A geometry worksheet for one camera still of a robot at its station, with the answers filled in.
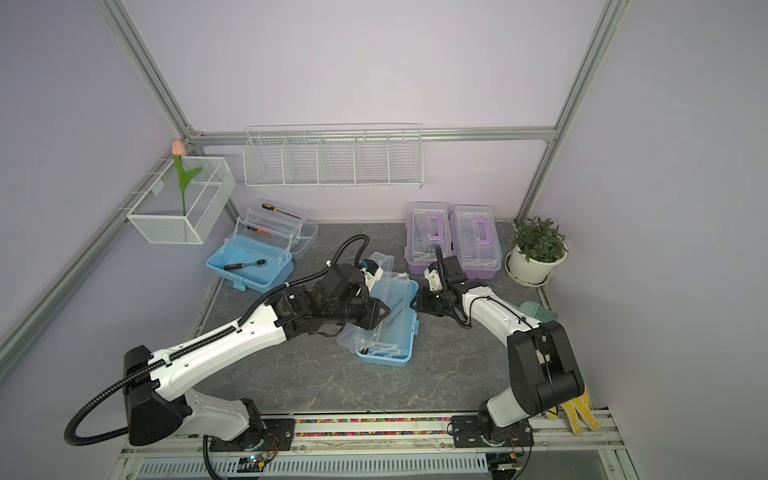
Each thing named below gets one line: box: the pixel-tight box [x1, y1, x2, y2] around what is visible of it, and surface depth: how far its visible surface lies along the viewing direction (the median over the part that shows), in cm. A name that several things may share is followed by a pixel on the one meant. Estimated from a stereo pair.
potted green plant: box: [504, 216, 568, 287], surface depth 96 cm
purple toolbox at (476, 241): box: [451, 206, 503, 280], surface depth 104 cm
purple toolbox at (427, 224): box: [404, 202, 452, 275], surface depth 107 cm
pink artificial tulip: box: [171, 140, 202, 216], surface depth 86 cm
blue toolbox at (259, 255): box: [206, 199, 318, 293], surface depth 108 cm
